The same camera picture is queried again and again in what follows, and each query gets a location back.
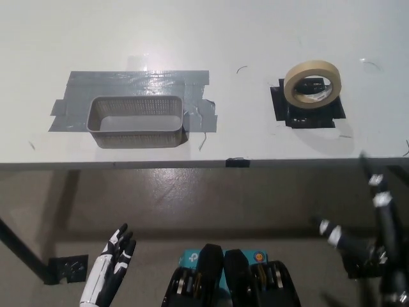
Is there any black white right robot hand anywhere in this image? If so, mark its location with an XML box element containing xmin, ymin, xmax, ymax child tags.
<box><xmin>311</xmin><ymin>152</ymin><xmax>409</xmax><ymax>307</ymax></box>

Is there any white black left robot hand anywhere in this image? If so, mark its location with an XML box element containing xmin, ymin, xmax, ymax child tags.
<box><xmin>79</xmin><ymin>223</ymin><xmax>137</xmax><ymax>304</ymax></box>

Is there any beige masking tape roll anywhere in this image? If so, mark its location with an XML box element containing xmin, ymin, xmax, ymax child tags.
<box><xmin>283</xmin><ymin>59</ymin><xmax>342</xmax><ymax>108</ymax></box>

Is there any black tape patch on table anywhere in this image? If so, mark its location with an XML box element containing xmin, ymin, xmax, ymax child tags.
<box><xmin>270</xmin><ymin>76</ymin><xmax>348</xmax><ymax>130</ymax></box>

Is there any small grey mesh container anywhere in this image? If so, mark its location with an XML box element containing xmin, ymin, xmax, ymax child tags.
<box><xmin>86</xmin><ymin>95</ymin><xmax>188</xmax><ymax>150</ymax></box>

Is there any short black tape strip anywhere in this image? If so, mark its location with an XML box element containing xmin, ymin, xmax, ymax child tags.
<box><xmin>225</xmin><ymin>156</ymin><xmax>251</xmax><ymax>168</ymax></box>

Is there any black table brace bar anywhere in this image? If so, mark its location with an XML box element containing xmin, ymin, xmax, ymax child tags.
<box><xmin>386</xmin><ymin>165</ymin><xmax>409</xmax><ymax>182</ymax></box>

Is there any black slanted table leg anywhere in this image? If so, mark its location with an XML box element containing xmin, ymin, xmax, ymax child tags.
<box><xmin>0</xmin><ymin>216</ymin><xmax>57</xmax><ymax>285</ymax></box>

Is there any black table foot bracket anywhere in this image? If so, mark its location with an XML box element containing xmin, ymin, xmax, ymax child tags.
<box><xmin>47</xmin><ymin>254</ymin><xmax>89</xmax><ymax>284</ymax></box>

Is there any grey duct tape patch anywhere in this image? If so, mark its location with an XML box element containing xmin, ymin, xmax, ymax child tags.
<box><xmin>47</xmin><ymin>69</ymin><xmax>219</xmax><ymax>134</ymax></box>

